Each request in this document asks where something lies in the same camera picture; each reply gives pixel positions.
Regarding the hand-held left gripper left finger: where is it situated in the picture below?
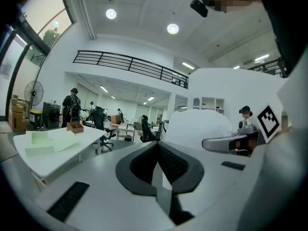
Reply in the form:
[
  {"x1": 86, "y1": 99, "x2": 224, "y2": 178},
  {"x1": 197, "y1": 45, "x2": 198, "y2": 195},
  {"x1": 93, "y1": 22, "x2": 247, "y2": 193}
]
[{"x1": 115, "y1": 141, "x2": 159, "y2": 197}]

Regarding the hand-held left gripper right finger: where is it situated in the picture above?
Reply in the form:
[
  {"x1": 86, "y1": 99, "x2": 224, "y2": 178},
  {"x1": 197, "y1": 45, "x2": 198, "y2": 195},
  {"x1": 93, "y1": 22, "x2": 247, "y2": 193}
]
[{"x1": 157, "y1": 141, "x2": 205, "y2": 195}]

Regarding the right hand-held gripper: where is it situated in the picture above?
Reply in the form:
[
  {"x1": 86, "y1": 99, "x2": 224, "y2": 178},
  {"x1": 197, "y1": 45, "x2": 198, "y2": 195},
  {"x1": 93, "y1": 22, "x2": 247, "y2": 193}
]
[{"x1": 202, "y1": 104, "x2": 281, "y2": 153}]

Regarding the black office chair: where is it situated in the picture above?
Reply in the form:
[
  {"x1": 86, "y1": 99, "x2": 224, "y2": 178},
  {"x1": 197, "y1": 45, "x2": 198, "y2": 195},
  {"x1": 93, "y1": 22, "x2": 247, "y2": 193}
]
[
  {"x1": 140, "y1": 115, "x2": 162, "y2": 143},
  {"x1": 93, "y1": 106, "x2": 117, "y2": 153}
]

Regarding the brown wooden desk organizer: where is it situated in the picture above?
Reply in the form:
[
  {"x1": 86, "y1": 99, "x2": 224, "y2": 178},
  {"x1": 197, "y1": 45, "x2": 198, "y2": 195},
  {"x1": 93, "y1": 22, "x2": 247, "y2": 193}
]
[{"x1": 66, "y1": 121, "x2": 84, "y2": 133}]

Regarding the white flower bouquet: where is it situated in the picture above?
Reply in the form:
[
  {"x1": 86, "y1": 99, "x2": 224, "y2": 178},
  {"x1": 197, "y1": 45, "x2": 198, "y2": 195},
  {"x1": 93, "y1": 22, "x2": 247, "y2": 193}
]
[{"x1": 79, "y1": 109, "x2": 90, "y2": 122}]

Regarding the black washing machine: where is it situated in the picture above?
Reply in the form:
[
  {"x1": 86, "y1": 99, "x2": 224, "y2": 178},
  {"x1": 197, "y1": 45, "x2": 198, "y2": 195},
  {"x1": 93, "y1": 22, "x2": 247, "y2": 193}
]
[{"x1": 42, "y1": 102, "x2": 61, "y2": 129}]

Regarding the black mezzanine railing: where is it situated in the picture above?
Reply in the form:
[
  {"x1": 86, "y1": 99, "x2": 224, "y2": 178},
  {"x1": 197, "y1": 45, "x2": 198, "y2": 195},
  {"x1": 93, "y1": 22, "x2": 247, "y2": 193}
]
[{"x1": 73, "y1": 50, "x2": 189, "y2": 90}]

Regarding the black yellow-lid storage bin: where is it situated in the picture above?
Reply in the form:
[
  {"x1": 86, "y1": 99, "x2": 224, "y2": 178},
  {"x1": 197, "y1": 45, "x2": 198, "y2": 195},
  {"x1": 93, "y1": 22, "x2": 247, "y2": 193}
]
[{"x1": 29, "y1": 109, "x2": 43, "y2": 130}]

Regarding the round ceiling lamp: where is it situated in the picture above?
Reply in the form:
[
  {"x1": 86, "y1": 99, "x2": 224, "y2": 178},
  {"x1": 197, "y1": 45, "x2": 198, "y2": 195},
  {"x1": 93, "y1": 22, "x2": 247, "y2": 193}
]
[
  {"x1": 105, "y1": 8, "x2": 117, "y2": 20},
  {"x1": 167, "y1": 23, "x2": 180, "y2": 35}
]

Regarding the large cardboard box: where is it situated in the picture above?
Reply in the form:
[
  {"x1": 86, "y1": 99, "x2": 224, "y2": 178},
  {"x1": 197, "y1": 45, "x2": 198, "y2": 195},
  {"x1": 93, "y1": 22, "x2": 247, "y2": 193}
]
[{"x1": 9, "y1": 111, "x2": 26, "y2": 132}]

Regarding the black standing fan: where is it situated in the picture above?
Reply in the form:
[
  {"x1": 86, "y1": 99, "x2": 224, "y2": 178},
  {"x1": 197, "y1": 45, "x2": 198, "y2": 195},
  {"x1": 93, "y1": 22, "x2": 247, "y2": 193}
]
[{"x1": 24, "y1": 80, "x2": 44, "y2": 127}]

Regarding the person's black clothing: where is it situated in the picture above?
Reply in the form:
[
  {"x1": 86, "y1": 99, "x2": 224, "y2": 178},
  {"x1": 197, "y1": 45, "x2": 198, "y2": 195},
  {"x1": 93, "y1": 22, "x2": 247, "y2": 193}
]
[{"x1": 255, "y1": 0, "x2": 308, "y2": 76}]

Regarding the large glass window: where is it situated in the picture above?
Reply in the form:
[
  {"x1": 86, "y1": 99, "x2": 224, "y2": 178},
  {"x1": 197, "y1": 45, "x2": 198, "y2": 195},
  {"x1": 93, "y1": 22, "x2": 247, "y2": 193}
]
[{"x1": 0, "y1": 0, "x2": 76, "y2": 121}]

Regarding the white wall shelf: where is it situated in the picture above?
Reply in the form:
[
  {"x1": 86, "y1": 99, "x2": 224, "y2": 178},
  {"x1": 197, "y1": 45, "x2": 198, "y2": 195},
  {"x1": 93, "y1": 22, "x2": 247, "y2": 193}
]
[{"x1": 192, "y1": 96, "x2": 226, "y2": 116}]

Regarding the black head-worn camera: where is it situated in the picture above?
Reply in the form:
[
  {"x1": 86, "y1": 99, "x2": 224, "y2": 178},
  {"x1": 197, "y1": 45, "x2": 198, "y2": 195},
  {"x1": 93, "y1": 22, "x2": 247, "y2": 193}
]
[{"x1": 190, "y1": 0, "x2": 209, "y2": 18}]

